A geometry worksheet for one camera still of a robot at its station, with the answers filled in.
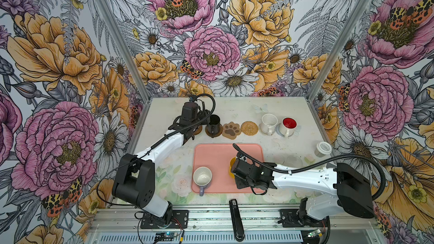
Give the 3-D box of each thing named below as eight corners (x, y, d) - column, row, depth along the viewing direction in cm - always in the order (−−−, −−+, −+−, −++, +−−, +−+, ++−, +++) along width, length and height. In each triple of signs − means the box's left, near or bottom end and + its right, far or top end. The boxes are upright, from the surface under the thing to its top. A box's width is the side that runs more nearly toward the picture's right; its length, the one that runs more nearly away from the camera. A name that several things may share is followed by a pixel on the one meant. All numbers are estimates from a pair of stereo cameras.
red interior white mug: (281, 140, 102) (285, 131, 96) (277, 125, 109) (281, 117, 102) (295, 140, 102) (300, 131, 96) (290, 125, 109) (295, 117, 103)
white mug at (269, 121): (261, 139, 102) (265, 130, 95) (259, 123, 110) (261, 113, 103) (276, 139, 102) (280, 130, 95) (272, 123, 110) (276, 113, 103)
